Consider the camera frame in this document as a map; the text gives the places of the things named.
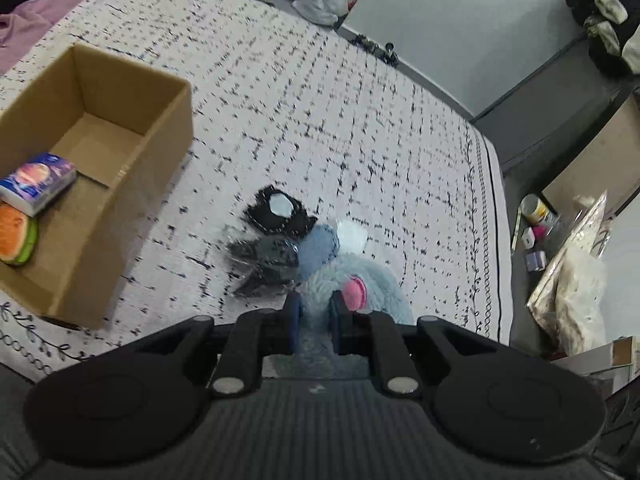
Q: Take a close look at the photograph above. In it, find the brown cardboard box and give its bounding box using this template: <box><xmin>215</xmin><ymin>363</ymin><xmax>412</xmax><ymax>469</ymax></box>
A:
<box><xmin>1</xmin><ymin>44</ymin><xmax>193</xmax><ymax>330</ymax></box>

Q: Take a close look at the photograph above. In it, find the patterned gift bag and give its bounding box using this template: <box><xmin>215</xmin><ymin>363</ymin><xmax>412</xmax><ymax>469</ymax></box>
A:
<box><xmin>526</xmin><ymin>193</ymin><xmax>608</xmax><ymax>356</ymax></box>

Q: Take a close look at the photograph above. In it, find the hanging black jacket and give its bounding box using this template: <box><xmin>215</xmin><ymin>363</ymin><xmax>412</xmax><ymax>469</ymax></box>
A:
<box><xmin>564</xmin><ymin>0</ymin><xmax>639</xmax><ymax>79</ymax></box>

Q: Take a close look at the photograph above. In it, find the white plastic bag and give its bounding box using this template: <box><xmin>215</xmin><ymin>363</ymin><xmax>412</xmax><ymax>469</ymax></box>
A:
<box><xmin>292</xmin><ymin>0</ymin><xmax>357</xmax><ymax>27</ymax></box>

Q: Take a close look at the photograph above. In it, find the purple bed sheet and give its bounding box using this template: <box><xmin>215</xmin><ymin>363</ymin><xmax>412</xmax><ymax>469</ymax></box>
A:
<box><xmin>1</xmin><ymin>0</ymin><xmax>84</xmax><ymax>75</ymax></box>

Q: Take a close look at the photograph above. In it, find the black shiny packaged item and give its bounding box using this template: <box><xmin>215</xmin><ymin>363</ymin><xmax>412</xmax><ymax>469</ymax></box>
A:
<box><xmin>226</xmin><ymin>234</ymin><xmax>299</xmax><ymax>298</ymax></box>

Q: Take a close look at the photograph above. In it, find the black stitched fabric pouch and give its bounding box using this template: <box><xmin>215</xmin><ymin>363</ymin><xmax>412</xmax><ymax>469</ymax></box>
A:
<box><xmin>244</xmin><ymin>185</ymin><xmax>317</xmax><ymax>240</ymax></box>

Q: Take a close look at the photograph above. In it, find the blue tissue pack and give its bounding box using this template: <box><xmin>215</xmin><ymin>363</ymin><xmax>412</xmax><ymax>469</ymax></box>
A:
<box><xmin>1</xmin><ymin>153</ymin><xmax>77</xmax><ymax>217</ymax></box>

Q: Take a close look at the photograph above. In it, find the black dumbbell set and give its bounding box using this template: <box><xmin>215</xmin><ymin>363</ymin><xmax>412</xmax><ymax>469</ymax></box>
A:
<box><xmin>350</xmin><ymin>35</ymin><xmax>399</xmax><ymax>67</ymax></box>

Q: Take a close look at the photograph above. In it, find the white soft packet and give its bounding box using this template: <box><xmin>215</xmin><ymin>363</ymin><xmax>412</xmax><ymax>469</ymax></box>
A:
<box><xmin>336</xmin><ymin>220</ymin><xmax>368</xmax><ymax>254</ymax></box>

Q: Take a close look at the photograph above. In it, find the yellow white cup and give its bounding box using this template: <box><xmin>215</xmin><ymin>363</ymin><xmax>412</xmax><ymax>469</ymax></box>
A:
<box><xmin>518</xmin><ymin>194</ymin><xmax>556</xmax><ymax>228</ymax></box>

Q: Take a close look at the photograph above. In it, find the orange burger plush toy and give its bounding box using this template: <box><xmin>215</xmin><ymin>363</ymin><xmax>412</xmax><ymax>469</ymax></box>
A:
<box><xmin>0</xmin><ymin>203</ymin><xmax>38</xmax><ymax>266</ymax></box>

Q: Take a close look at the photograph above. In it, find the white patterned bed cover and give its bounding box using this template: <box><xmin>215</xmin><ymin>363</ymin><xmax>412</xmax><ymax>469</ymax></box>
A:
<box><xmin>1</xmin><ymin>0</ymin><xmax>513</xmax><ymax>380</ymax></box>

